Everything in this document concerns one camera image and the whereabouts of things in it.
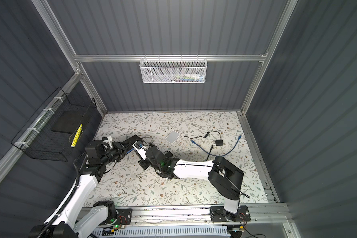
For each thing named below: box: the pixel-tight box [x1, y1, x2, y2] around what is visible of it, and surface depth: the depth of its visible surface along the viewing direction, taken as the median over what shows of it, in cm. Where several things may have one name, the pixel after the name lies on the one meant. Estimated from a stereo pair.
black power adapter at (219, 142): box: [215, 138, 224, 146], surface depth 103 cm
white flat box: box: [164, 129, 180, 144], surface depth 106 cm
